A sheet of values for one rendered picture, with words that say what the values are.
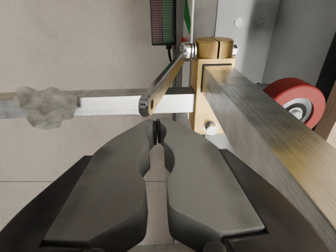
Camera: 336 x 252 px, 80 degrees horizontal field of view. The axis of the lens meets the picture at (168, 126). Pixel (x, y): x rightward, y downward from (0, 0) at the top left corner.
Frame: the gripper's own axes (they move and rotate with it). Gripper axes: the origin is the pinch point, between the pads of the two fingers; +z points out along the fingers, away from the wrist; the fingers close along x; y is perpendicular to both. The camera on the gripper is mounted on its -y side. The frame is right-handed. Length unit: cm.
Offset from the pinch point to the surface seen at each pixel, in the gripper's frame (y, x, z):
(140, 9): -7, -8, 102
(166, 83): -1.1, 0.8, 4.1
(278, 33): -1.2, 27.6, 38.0
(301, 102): 4.3, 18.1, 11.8
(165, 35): -1.9, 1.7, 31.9
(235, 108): 0.7, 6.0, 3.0
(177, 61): -1.7, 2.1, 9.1
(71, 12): -6, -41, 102
